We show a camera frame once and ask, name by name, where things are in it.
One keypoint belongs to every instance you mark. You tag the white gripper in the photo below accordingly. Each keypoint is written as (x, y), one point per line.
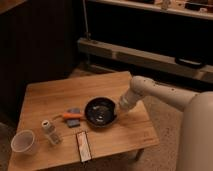
(128, 100)

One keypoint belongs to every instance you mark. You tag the black ceramic bowl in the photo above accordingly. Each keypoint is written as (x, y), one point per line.
(100, 112)

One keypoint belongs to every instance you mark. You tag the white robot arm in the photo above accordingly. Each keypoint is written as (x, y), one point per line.
(195, 145)

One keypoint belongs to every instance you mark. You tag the long grey case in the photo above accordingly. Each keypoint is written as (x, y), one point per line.
(144, 59)

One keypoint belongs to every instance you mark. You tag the blue grey sponge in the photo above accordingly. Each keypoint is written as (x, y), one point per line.
(73, 122)

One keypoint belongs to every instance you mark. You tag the orange carrot toy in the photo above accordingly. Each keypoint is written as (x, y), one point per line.
(67, 116)

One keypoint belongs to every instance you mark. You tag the wooden folding table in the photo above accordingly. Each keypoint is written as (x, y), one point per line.
(45, 100)

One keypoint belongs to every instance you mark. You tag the metal pole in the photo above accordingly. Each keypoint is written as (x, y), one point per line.
(87, 33)

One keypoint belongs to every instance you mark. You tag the clear spice bottle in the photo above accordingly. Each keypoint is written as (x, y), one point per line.
(50, 132)

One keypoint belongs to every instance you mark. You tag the wooden shelf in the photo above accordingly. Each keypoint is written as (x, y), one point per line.
(142, 6)

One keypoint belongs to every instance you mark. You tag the white plastic cup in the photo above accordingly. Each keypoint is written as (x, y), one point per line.
(24, 142)

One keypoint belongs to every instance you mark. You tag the black handle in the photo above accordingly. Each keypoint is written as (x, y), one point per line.
(190, 64)

